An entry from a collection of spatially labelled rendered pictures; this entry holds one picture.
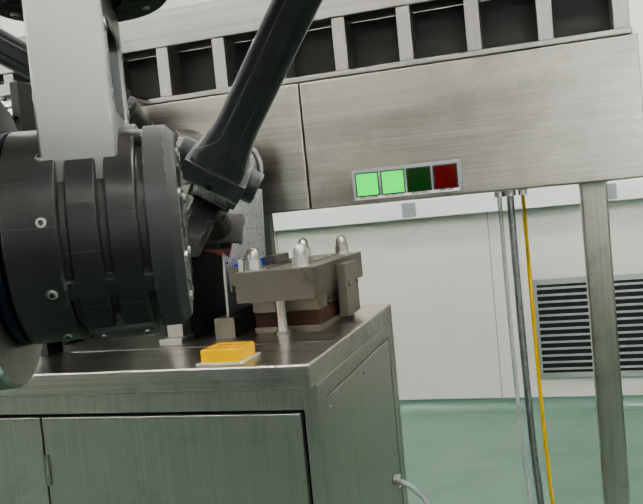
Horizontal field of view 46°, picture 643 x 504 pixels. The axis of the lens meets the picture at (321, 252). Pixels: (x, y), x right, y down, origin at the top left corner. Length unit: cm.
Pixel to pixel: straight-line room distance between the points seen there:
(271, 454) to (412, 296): 294
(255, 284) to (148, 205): 100
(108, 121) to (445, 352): 375
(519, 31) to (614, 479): 108
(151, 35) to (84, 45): 150
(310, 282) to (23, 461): 61
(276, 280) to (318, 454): 37
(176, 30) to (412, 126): 64
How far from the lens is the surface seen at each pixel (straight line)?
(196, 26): 195
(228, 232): 145
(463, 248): 408
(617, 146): 173
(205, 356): 127
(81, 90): 50
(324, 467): 125
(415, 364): 420
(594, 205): 188
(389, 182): 174
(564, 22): 183
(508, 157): 172
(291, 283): 144
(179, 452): 134
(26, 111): 161
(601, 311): 190
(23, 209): 48
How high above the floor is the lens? 113
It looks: 3 degrees down
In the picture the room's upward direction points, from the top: 5 degrees counter-clockwise
